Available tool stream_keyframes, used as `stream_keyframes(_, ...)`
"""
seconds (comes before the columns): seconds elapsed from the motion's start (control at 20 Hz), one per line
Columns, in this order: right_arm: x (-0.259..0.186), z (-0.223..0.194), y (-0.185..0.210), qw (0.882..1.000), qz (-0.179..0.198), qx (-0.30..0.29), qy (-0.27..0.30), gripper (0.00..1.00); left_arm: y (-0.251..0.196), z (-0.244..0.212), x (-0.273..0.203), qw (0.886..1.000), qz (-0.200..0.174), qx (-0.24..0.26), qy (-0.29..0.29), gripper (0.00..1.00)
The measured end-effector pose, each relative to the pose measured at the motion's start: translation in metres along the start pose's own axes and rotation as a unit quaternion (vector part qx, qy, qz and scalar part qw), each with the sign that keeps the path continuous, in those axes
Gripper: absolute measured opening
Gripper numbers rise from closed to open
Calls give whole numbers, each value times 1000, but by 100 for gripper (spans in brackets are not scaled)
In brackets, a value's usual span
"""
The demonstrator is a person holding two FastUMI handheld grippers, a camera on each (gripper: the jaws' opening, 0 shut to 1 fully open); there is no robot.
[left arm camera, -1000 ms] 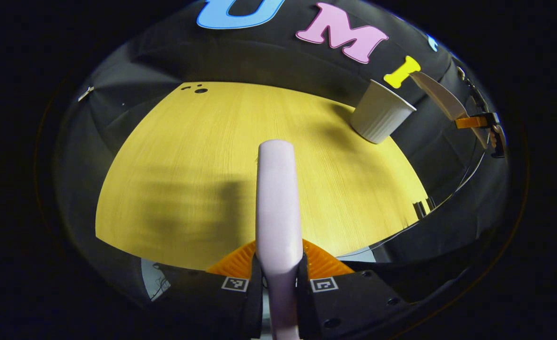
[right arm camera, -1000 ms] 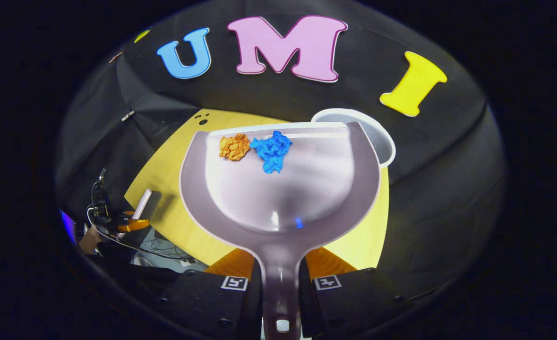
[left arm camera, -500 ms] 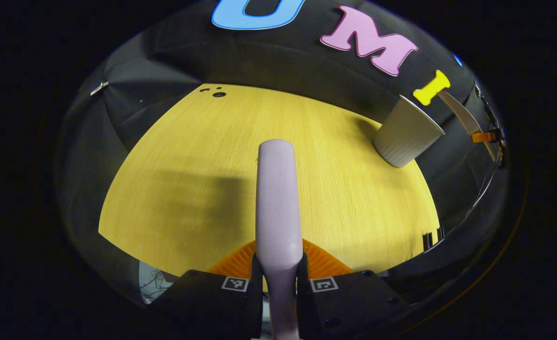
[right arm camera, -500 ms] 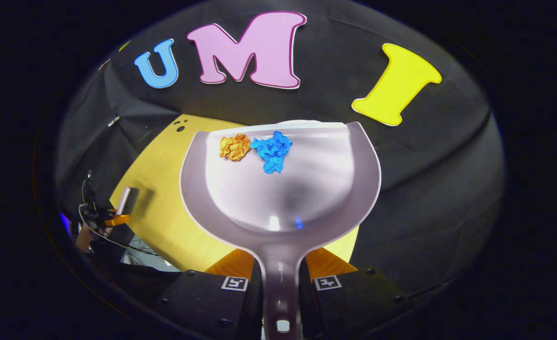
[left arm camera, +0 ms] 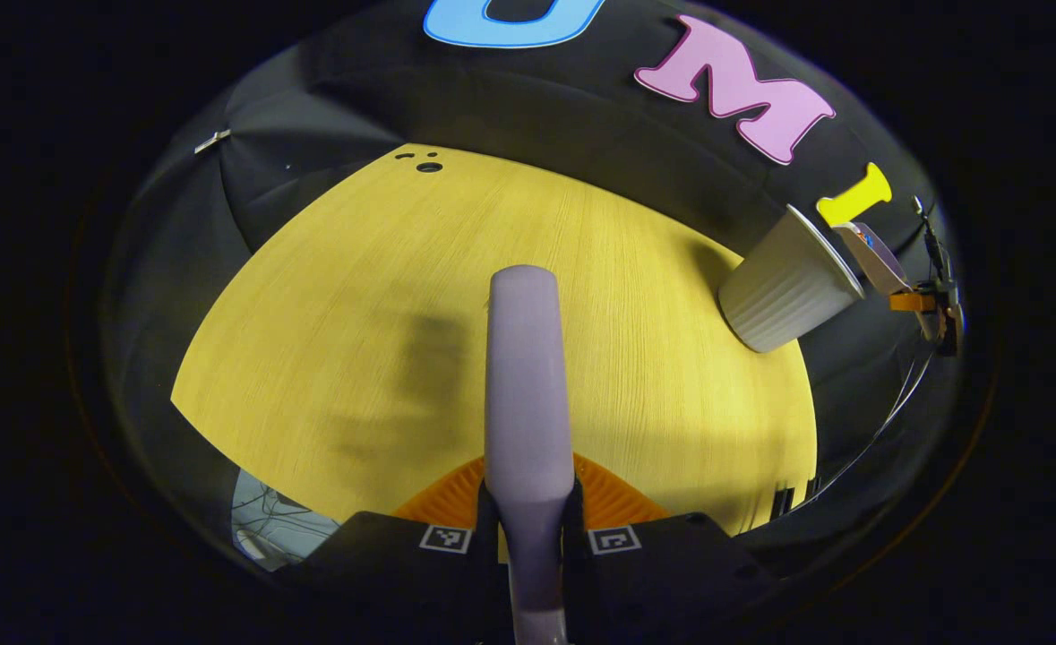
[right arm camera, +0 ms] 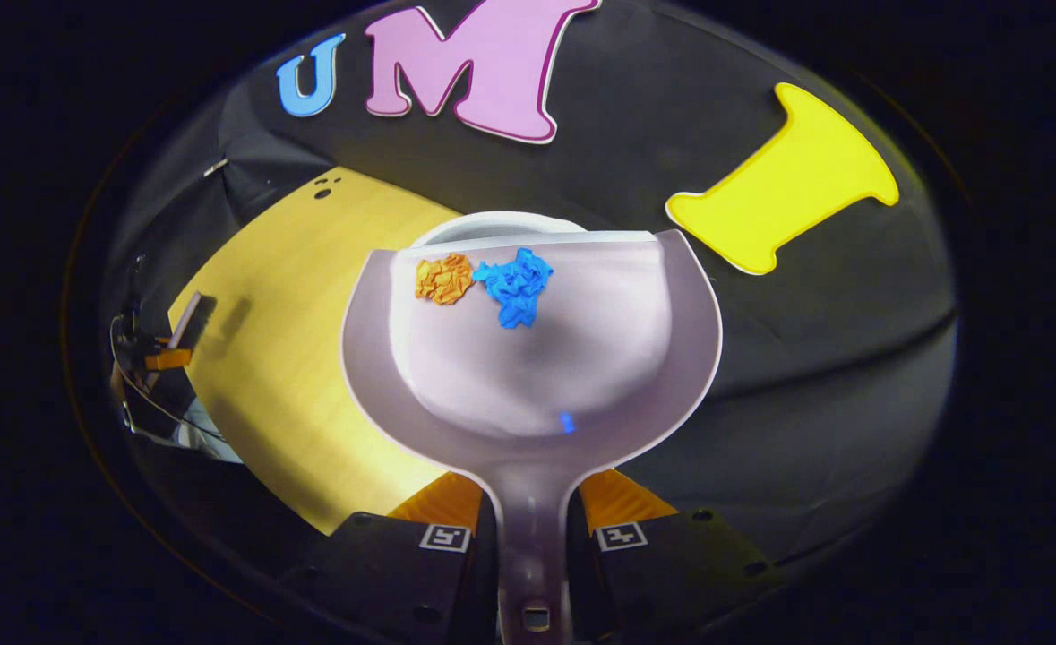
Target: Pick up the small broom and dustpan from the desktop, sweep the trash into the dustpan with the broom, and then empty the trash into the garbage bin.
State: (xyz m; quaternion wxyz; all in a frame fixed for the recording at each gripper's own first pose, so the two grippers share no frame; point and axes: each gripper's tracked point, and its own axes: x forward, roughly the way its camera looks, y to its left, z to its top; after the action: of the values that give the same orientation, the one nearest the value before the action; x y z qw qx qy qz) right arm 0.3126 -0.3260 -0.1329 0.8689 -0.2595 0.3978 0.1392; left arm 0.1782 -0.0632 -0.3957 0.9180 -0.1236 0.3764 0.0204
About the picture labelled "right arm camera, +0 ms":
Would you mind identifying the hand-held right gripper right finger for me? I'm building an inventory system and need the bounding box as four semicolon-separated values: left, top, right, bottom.
571;470;784;641

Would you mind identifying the orange paper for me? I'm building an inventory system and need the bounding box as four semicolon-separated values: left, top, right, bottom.
415;254;476;306

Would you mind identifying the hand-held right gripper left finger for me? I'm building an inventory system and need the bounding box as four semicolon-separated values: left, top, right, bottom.
281;472;500;641

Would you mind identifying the lilac plastic dustpan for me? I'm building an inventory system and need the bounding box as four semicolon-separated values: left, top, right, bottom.
341;228;724;645

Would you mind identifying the small lilac broom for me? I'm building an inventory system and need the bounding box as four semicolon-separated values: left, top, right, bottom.
167;291;217;352

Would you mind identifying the white ribbed garbage bin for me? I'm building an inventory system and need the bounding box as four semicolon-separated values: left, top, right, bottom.
411;211;587;250

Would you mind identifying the blue paper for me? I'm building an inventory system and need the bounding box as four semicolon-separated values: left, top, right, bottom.
474;248;554;330

